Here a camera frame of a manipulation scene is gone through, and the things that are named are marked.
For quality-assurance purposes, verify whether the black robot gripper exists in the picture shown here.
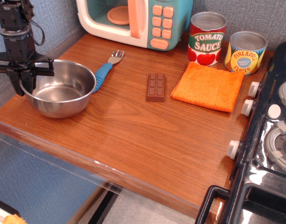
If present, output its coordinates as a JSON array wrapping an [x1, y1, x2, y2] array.
[[0, 30, 55, 96]]

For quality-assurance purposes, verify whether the silver metal pot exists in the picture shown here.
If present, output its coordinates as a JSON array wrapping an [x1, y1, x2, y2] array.
[[19, 59, 96, 119]]

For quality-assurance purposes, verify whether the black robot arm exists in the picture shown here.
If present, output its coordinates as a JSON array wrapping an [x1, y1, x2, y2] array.
[[0, 0, 55, 96]]

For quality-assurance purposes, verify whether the orange microwave turntable plate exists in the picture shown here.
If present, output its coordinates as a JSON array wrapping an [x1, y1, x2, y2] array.
[[107, 6, 129, 25]]

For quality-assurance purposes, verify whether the teal toy microwave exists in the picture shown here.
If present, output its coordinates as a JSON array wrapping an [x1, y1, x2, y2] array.
[[76, 0, 193, 51]]

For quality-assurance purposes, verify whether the brown toy chocolate bar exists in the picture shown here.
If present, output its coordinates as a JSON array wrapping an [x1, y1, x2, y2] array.
[[146, 73, 166, 102]]

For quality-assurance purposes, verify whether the tomato sauce can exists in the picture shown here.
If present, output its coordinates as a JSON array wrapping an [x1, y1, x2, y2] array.
[[187, 11, 227, 66]]

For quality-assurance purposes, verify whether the orange microfiber cloth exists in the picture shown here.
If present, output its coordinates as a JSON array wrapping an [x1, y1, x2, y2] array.
[[171, 62, 245, 113]]

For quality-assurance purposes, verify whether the white stove knob lower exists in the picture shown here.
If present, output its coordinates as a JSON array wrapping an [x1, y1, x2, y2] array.
[[226, 140, 240, 160]]

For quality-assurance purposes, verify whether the white stove knob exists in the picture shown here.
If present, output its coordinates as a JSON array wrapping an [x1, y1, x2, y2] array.
[[226, 140, 240, 160], [248, 82, 260, 98], [241, 99, 254, 117]]

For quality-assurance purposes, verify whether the pineapple slices can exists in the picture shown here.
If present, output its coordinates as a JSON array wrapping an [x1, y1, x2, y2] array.
[[224, 31, 268, 75]]

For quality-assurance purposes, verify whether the white stove knob middle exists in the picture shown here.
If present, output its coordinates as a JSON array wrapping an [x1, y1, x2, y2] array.
[[241, 99, 254, 117]]

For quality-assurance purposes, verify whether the white stove knob upper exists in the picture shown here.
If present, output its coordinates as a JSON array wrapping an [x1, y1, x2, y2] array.
[[248, 82, 260, 98]]

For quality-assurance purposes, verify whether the black toy stove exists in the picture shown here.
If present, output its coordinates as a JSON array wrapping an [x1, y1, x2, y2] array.
[[195, 40, 286, 224]]

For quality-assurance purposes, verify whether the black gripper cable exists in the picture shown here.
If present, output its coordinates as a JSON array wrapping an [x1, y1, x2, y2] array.
[[28, 20, 45, 47]]

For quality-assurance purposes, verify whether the blue handled fork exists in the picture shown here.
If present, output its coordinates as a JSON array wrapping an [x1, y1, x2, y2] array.
[[93, 49, 125, 93]]

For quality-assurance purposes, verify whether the black oven door handle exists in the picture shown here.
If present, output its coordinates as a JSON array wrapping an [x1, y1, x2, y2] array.
[[195, 185, 230, 224]]

